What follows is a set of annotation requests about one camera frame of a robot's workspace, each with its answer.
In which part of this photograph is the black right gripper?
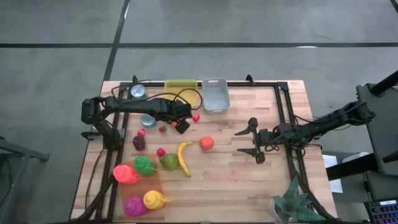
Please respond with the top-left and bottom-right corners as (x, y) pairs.
(234, 117), (272, 165)

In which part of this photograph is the green plastic squeeze bottle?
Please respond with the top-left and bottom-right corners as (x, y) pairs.
(133, 156), (159, 177)

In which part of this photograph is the orange plastic squeeze bottle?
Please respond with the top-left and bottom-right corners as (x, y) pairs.
(112, 164), (141, 185)

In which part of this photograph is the yellow plastic squeeze bottle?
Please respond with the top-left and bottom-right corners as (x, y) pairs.
(142, 190), (174, 210)

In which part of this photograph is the pink plastic squeeze bottle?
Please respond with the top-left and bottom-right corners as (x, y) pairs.
(123, 195), (149, 218)

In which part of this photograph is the yellow translucent plastic bin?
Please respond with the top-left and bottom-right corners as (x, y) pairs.
(164, 79), (199, 105)

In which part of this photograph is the tin can blue label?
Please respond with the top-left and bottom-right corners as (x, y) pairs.
(140, 113), (158, 129)

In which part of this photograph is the orange-red toy fruit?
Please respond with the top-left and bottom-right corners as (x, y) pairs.
(198, 135), (215, 152)

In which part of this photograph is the yellow toy banana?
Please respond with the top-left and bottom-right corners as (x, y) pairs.
(177, 141), (194, 178)

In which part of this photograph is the grey plastic bin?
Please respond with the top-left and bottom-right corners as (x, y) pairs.
(201, 77), (231, 113)

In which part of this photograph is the green toy mango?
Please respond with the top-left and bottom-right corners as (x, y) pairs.
(159, 153), (179, 171)

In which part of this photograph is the tin can teal label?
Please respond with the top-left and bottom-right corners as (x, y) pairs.
(130, 83), (147, 100)

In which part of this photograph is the dark maroon toy fruit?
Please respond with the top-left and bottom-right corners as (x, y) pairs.
(132, 135), (147, 152)

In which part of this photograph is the green artificial potted plant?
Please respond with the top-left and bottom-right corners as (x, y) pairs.
(268, 177), (327, 224)

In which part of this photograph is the white paper on floor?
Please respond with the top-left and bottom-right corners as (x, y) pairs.
(322, 154), (344, 194)

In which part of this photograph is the black equipment cart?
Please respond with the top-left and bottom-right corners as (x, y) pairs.
(323, 70), (398, 200)

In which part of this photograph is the keyboard with lit keys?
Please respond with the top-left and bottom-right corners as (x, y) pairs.
(363, 199), (398, 224)

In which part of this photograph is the grey metal stand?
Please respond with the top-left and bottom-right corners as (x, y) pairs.
(0, 133), (51, 215)

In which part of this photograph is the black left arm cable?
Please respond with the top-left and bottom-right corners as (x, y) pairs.
(110, 83), (204, 111)

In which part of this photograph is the black aluminium table frame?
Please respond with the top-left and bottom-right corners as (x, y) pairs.
(70, 73), (338, 223)

